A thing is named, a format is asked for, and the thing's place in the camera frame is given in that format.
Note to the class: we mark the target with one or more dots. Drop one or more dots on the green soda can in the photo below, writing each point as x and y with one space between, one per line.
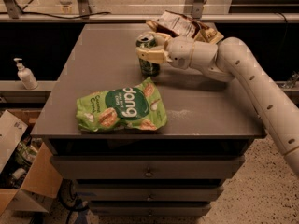
148 69

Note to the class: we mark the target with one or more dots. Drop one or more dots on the grey drawer cabinet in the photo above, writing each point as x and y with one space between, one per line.
175 171

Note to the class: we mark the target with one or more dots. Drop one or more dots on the white pump lotion bottle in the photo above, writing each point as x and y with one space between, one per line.
25 75

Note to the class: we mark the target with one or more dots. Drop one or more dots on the green dang chips bag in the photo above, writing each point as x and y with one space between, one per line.
140 107

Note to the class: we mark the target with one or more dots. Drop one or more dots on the brown crumpled snack bag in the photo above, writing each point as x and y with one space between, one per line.
176 24

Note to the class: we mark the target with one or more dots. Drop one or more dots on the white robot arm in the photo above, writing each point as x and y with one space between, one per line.
232 59

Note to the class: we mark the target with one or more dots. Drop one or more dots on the open cardboard box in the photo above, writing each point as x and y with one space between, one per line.
29 182

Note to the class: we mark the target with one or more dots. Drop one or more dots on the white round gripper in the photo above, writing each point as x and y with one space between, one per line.
180 51

